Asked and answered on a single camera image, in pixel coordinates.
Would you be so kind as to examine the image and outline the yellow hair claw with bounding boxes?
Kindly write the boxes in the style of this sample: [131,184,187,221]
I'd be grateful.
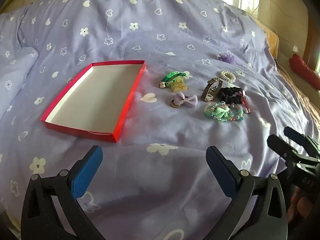
[171,78,188,93]

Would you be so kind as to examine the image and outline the gold wrist watch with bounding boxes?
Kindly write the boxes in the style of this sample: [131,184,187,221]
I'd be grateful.
[201,77,223,102]

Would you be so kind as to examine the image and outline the black scrunchie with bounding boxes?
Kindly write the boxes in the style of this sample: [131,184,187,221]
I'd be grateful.
[220,87,244,104]

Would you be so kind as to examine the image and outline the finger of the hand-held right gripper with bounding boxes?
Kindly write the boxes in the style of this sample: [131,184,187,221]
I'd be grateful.
[267,134,299,161]
[284,126,313,151]

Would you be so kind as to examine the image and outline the pink hair clips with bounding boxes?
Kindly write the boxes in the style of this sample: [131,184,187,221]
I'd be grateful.
[237,91,252,114]

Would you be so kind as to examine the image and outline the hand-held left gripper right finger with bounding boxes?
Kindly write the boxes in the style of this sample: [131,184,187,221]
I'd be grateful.
[205,146,288,240]

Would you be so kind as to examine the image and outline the red cloth bundle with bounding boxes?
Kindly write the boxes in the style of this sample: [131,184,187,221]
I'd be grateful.
[289,54,320,90]

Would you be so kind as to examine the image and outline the purple flower scrunchie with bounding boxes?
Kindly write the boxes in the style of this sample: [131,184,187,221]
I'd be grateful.
[216,52,237,64]

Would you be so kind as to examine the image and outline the purple floral pillow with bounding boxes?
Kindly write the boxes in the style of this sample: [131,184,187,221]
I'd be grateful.
[0,46,39,117]

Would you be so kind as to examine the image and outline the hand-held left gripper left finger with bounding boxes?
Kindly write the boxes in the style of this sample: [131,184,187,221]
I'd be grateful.
[21,145,104,240]

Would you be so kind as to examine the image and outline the red shallow box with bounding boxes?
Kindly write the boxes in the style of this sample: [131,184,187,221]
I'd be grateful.
[41,60,146,143]

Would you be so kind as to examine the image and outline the green braided hair tie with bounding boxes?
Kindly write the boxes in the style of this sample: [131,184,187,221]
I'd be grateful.
[158,71,187,88]

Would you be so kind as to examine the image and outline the green beaded bracelet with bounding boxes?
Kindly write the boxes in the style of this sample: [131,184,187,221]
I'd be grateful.
[204,102,232,122]

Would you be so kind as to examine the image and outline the colourful bead bracelet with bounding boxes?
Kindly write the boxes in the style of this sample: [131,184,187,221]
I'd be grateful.
[225,104,247,122]

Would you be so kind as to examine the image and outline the white pearl bracelet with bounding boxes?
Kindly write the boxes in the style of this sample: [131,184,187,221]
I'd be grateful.
[220,70,237,82]

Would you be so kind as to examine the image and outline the purple bow hair tie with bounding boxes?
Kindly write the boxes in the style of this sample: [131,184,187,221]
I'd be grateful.
[171,92,198,109]

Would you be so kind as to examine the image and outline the purple floral blanket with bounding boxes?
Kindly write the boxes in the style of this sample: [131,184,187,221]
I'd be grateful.
[0,0,315,240]

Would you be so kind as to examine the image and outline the person's right hand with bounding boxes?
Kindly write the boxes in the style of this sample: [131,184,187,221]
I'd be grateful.
[287,187,314,223]

